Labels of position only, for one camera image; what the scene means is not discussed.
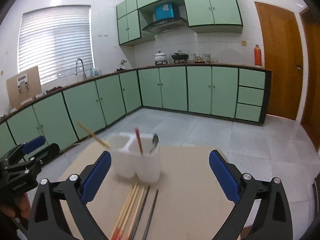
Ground red-tipped bamboo chopstick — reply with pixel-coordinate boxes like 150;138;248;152
116;184;140;239
125;186;145;240
135;127;143;155

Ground plain bamboo chopstick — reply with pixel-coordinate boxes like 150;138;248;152
111;182;138;240
77;121;111;149

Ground black chopstick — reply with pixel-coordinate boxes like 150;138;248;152
142;190;158;240
129;186;150;240

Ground chrome kitchen faucet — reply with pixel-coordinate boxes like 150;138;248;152
74;58;87;80

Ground green lower kitchen cabinets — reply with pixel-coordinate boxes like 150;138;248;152
1;64;272;154

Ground person's left hand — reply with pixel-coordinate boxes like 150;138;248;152
1;193;31;219

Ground brown cardboard box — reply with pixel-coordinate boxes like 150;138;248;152
6;66;42;109

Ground white double utensil holder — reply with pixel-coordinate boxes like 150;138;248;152
104;132;161;184

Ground white window blind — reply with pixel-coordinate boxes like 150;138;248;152
17;5;95;85

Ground brown wooden door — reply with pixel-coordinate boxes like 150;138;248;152
255;2;303;120

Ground black wok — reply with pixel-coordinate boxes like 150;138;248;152
171;50;189;64

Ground black range hood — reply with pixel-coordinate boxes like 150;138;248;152
143;17;188;34

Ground blue box on hood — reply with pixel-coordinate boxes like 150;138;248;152
155;3;176;21

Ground green upper wall cabinets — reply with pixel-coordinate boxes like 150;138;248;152
116;0;243;46

